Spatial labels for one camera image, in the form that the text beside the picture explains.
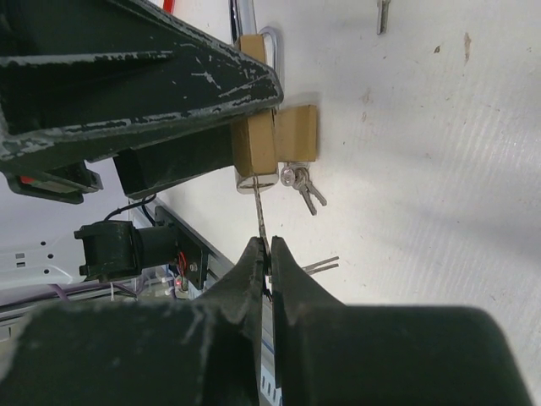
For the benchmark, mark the red cable lock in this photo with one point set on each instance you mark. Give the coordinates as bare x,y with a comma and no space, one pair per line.
169,6

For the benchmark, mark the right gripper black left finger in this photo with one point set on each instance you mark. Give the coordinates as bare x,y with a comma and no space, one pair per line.
127,355

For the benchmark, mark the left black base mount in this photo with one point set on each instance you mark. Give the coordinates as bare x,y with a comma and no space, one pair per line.
195,253

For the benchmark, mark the wide brass padlock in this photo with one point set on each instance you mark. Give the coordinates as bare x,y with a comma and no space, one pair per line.
253,141

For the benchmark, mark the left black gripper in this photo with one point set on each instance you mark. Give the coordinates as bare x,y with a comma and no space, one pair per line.
87,80

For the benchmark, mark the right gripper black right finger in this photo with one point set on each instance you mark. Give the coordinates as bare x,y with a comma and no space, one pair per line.
330,353

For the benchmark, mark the long shackle brass padlock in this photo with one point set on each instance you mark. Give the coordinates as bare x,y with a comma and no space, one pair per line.
296,127

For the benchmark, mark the cable lock keys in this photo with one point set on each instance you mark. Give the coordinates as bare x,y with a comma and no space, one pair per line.
383,15

